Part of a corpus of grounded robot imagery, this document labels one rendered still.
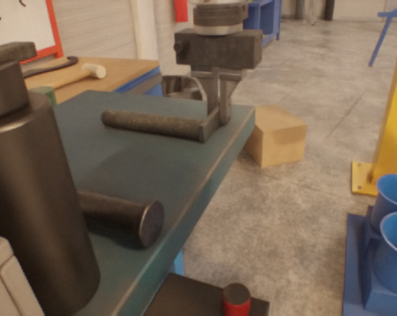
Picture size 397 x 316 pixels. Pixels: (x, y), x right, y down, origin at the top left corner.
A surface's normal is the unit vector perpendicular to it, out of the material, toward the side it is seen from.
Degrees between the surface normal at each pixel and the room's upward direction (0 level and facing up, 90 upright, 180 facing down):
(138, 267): 0
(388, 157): 90
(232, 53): 90
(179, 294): 0
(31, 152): 90
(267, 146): 90
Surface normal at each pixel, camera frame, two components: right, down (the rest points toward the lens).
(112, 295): -0.04, -0.86
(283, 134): 0.28, 0.47
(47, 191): 0.83, 0.25
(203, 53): -0.38, 0.48
